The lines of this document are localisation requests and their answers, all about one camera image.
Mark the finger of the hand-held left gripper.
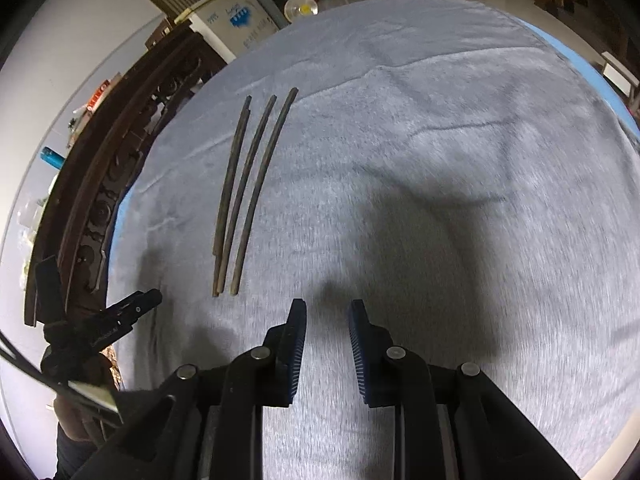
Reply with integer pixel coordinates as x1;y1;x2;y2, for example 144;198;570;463
106;288;164;335
34;255;68;325

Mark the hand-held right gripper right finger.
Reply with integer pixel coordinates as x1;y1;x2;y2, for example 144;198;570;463
348;299;581;480

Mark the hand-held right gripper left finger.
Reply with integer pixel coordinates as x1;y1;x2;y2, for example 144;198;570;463
75;298;307;480

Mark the dark wooden chopstick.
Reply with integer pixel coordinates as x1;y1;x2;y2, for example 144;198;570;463
230;87;299;295
212;95;252;257
212;94;277;297

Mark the person's left forearm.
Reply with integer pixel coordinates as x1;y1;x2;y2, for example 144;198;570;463
54;432;103;480

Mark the person's left hand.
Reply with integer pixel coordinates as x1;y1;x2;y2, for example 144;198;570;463
54;390;108;443

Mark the carved dark wooden sideboard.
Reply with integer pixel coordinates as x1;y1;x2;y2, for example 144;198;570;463
24;24;228;328

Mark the grey towel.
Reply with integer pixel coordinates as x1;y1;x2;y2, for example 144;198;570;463
107;0;640;480

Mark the white cardboard box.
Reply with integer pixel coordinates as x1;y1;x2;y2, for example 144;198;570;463
174;0;282;59

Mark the blue table cover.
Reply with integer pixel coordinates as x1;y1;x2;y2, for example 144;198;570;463
111;15;640;291

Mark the small white stool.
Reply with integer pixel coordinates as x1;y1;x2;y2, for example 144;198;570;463
600;51;640;101

